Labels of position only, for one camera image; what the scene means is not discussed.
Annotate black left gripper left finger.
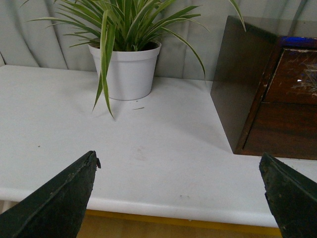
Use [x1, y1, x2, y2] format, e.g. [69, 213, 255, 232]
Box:
[0, 151, 101, 238]

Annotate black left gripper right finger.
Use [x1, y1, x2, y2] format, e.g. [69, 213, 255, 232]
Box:
[259, 153, 317, 238]

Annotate white plant pot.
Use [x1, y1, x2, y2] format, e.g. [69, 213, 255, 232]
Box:
[88, 41, 162, 101]

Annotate wooden drawer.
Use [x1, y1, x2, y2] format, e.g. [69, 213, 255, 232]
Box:
[263, 48, 317, 105]

